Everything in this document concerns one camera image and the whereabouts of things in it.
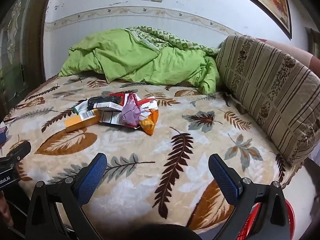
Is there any white green tube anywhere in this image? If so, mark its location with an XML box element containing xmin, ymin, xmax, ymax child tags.
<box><xmin>73</xmin><ymin>104</ymin><xmax>88</xmax><ymax>115</ymax></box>

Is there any black red packet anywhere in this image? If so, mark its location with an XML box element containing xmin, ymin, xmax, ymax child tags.
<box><xmin>101</xmin><ymin>92</ymin><xmax>130</xmax><ymax>106</ymax></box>

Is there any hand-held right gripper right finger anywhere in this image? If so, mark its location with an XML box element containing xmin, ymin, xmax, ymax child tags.
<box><xmin>208</xmin><ymin>154</ymin><xmax>293</xmax><ymax>240</ymax></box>

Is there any orange snack packet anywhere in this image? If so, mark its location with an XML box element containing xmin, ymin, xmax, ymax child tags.
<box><xmin>139</xmin><ymin>109</ymin><xmax>160</xmax><ymax>136</ymax></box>

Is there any padded headboard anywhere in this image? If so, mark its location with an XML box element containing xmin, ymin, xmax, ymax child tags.
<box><xmin>259</xmin><ymin>37</ymin><xmax>320</xmax><ymax>68</ymax></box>

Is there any white printed box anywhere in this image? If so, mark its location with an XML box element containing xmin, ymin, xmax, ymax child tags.
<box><xmin>99</xmin><ymin>110</ymin><xmax>125</xmax><ymax>126</ymax></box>

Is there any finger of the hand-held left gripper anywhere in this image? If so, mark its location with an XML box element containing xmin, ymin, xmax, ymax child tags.
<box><xmin>6</xmin><ymin>141</ymin><xmax>32</xmax><ymax>164</ymax></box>

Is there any yellow box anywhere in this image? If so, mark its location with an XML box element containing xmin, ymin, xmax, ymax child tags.
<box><xmin>64</xmin><ymin>109</ymin><xmax>101</xmax><ymax>133</ymax></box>

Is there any small white box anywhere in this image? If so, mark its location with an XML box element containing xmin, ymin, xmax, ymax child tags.
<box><xmin>94</xmin><ymin>101</ymin><xmax>125</xmax><ymax>112</ymax></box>

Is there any black pouch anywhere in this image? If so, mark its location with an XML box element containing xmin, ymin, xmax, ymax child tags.
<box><xmin>87</xmin><ymin>97</ymin><xmax>101</xmax><ymax>110</ymax></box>

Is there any leaf print blanket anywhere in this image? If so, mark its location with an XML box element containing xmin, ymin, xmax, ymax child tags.
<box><xmin>0</xmin><ymin>74</ymin><xmax>304</xmax><ymax>230</ymax></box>

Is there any dark wooden glass door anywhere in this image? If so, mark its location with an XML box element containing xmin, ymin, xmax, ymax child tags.
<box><xmin>0</xmin><ymin>0</ymin><xmax>57</xmax><ymax>120</ymax></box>

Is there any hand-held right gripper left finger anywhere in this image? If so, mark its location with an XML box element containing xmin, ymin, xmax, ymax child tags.
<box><xmin>25</xmin><ymin>152</ymin><xmax>108</xmax><ymax>240</ymax></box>

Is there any green duvet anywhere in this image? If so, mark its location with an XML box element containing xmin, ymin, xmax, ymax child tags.
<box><xmin>58</xmin><ymin>26</ymin><xmax>227</xmax><ymax>95</ymax></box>

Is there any striped brown pillow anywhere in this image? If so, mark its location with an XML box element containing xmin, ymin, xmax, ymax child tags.
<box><xmin>215</xmin><ymin>34</ymin><xmax>320</xmax><ymax>166</ymax></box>

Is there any red white wrapper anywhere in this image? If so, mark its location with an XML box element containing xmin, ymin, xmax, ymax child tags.
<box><xmin>127</xmin><ymin>93</ymin><xmax>158</xmax><ymax>112</ymax></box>

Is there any purple plastic bag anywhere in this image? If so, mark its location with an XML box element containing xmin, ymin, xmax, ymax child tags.
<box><xmin>121</xmin><ymin>96</ymin><xmax>143</xmax><ymax>128</ymax></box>

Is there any red plastic basket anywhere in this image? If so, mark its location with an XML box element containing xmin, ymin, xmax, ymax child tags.
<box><xmin>235</xmin><ymin>196</ymin><xmax>297</xmax><ymax>240</ymax></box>

